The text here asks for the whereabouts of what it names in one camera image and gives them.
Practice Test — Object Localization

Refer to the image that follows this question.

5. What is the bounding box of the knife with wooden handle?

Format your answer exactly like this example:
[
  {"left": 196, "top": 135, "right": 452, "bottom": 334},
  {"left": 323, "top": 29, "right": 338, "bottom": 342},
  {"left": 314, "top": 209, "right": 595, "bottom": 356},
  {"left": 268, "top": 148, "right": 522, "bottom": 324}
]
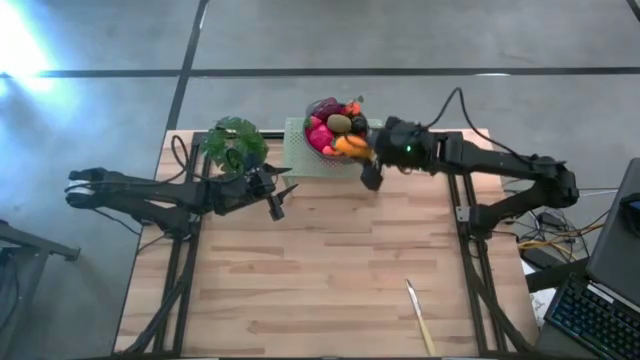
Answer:
[{"left": 403, "top": 278, "right": 437, "bottom": 357}]

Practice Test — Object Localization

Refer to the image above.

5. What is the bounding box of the green perforated metal shelf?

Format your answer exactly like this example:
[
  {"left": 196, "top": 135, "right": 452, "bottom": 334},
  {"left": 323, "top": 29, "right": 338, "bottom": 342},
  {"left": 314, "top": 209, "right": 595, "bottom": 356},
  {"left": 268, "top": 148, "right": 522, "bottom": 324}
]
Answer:
[{"left": 282, "top": 117, "right": 386, "bottom": 194}]

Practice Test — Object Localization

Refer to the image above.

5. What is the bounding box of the white paper sheet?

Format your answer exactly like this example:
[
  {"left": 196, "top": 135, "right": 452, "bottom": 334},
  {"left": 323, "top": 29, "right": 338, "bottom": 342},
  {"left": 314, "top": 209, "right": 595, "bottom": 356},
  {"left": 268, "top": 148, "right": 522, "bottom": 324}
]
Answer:
[{"left": 528, "top": 287, "right": 559, "bottom": 326}]

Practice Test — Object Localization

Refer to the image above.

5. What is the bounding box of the red bowl with grey rim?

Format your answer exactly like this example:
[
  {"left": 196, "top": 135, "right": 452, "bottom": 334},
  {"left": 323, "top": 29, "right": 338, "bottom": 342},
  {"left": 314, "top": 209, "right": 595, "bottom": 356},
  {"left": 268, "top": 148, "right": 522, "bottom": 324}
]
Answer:
[{"left": 302, "top": 98, "right": 374, "bottom": 165}]

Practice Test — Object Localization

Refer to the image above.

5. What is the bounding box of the grey metal cart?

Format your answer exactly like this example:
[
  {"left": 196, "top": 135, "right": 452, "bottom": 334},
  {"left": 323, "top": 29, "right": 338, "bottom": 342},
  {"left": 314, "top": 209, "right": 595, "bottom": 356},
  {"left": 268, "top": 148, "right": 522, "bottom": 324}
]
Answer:
[{"left": 0, "top": 219, "right": 82, "bottom": 360}]

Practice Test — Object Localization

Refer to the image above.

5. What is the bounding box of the black aluminium table frame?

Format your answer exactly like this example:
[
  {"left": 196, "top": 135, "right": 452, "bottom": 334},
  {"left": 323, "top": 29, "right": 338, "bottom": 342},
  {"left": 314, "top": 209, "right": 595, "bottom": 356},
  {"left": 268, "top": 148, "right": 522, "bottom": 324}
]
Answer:
[{"left": 114, "top": 130, "right": 536, "bottom": 357}]

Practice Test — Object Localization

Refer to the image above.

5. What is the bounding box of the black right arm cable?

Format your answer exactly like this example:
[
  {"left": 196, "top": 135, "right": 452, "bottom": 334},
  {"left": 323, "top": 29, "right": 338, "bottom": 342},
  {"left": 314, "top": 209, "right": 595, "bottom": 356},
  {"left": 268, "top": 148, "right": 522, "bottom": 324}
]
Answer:
[{"left": 424, "top": 87, "right": 566, "bottom": 166}]

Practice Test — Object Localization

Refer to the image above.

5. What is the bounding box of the yellow orange mango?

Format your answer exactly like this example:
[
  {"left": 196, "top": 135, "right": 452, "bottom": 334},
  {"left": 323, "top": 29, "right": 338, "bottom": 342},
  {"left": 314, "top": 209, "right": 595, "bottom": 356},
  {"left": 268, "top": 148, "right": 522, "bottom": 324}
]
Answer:
[{"left": 332, "top": 133, "right": 375, "bottom": 160}]

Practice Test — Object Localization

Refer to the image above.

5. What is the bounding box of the yellow cable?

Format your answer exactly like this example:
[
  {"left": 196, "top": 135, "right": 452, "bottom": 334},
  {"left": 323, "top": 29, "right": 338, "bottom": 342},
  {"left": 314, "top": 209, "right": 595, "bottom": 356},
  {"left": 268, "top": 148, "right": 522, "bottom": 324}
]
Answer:
[{"left": 517, "top": 224, "right": 606, "bottom": 251}]

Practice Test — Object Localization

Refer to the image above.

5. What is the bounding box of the dark maroon fruit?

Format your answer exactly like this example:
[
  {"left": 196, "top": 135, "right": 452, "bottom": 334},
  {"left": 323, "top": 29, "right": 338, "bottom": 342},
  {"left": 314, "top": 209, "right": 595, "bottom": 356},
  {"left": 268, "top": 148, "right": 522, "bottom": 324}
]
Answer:
[{"left": 312, "top": 96, "right": 342, "bottom": 121}]

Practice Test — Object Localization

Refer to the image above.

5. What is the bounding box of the greenish brown kiwi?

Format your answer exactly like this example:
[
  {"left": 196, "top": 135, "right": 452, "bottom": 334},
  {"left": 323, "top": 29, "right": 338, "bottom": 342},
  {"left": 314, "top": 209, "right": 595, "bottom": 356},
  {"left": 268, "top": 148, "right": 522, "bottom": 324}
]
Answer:
[{"left": 327, "top": 113, "right": 353, "bottom": 135}]

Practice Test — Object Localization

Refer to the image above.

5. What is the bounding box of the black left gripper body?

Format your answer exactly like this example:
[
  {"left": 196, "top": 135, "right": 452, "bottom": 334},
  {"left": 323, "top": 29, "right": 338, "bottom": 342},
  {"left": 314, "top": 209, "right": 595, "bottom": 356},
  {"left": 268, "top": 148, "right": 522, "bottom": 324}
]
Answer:
[{"left": 209, "top": 169, "right": 274, "bottom": 216}]

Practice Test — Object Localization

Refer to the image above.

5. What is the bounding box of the green monstera plant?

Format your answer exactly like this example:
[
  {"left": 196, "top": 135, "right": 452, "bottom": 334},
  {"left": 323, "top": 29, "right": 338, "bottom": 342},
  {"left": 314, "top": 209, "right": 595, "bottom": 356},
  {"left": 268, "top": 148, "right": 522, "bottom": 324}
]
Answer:
[{"left": 199, "top": 115, "right": 270, "bottom": 175}]

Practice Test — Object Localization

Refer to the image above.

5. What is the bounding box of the grey laptop with lit keyboard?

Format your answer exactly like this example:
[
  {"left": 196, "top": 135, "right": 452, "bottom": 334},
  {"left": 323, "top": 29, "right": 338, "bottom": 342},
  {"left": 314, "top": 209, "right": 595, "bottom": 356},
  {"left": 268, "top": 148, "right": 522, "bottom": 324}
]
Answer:
[{"left": 534, "top": 157, "right": 640, "bottom": 360}]

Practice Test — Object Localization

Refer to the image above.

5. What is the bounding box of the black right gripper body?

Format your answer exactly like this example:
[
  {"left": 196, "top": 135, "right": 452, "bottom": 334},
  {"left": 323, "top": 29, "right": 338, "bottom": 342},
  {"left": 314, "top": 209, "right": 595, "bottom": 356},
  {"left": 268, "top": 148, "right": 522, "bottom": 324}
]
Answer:
[{"left": 372, "top": 115, "right": 439, "bottom": 174}]

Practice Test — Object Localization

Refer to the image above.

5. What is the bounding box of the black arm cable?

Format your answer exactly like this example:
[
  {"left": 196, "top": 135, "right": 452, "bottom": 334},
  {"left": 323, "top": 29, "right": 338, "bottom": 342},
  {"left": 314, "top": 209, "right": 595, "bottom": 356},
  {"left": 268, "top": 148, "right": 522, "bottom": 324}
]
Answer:
[
  {"left": 424, "top": 87, "right": 566, "bottom": 166},
  {"left": 169, "top": 134, "right": 194, "bottom": 184}
]

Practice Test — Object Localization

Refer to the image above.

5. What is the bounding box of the large red fruit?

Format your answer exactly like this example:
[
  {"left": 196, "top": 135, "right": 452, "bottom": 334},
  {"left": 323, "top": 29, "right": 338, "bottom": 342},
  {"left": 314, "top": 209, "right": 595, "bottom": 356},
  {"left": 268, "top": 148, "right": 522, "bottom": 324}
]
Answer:
[{"left": 308, "top": 124, "right": 335, "bottom": 153}]

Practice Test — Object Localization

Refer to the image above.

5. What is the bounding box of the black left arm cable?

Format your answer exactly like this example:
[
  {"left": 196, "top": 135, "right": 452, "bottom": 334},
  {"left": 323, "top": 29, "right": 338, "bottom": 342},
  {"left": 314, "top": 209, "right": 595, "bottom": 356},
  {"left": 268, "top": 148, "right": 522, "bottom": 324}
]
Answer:
[{"left": 169, "top": 134, "right": 194, "bottom": 184}]

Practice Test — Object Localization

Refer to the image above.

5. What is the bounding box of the black flat box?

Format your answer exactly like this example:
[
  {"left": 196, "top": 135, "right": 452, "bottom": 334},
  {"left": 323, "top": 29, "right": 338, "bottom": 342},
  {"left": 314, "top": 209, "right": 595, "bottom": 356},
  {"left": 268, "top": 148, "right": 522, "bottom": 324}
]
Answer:
[{"left": 519, "top": 247, "right": 556, "bottom": 271}]

